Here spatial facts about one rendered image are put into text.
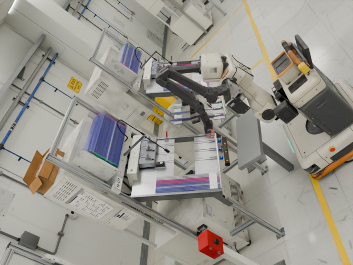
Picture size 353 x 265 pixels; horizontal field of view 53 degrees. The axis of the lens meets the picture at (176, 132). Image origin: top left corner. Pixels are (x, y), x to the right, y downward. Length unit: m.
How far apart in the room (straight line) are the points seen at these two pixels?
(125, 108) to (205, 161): 1.40
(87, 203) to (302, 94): 1.80
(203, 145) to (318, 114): 1.01
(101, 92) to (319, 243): 2.58
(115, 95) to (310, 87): 2.16
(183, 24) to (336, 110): 5.02
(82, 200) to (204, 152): 1.08
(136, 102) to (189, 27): 3.65
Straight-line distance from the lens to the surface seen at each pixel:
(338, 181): 3.10
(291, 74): 2.70
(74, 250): 4.17
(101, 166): 2.77
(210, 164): 2.96
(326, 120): 2.81
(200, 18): 7.32
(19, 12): 6.00
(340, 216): 2.95
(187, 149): 4.37
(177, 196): 2.78
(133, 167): 2.95
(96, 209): 2.97
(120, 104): 4.03
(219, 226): 3.09
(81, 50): 5.96
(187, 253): 3.40
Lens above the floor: 2.28
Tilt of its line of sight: 23 degrees down
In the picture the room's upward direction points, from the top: 56 degrees counter-clockwise
